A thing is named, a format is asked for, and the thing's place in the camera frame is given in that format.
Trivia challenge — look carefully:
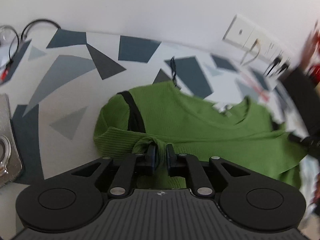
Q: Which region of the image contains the silver metal device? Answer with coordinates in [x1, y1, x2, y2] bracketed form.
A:
[1, 94, 23, 187]

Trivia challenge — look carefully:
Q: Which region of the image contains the white wall socket panel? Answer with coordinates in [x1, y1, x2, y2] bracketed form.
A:
[223, 14, 293, 66]

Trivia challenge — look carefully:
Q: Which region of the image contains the black plug right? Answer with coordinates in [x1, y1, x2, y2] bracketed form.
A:
[274, 63, 290, 77]

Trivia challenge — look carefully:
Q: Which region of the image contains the green ribbed knit top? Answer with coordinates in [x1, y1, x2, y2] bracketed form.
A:
[93, 81, 306, 189]

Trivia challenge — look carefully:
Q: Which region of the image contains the black plug left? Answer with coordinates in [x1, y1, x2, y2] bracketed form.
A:
[264, 56, 282, 76]

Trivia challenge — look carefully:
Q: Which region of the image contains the black cabinet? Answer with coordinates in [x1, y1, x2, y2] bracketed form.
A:
[279, 68, 319, 139]

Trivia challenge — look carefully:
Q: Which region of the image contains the geometric pattern table cover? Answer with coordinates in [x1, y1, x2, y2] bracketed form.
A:
[0, 28, 320, 221]

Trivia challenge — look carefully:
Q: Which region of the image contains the black plug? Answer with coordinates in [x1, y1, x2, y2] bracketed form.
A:
[274, 63, 290, 77]
[264, 56, 282, 76]

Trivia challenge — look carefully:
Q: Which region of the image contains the white network cable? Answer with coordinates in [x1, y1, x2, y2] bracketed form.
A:
[240, 38, 262, 67]

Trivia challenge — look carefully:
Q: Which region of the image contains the black cable on table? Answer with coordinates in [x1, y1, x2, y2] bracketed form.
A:
[0, 18, 62, 78]

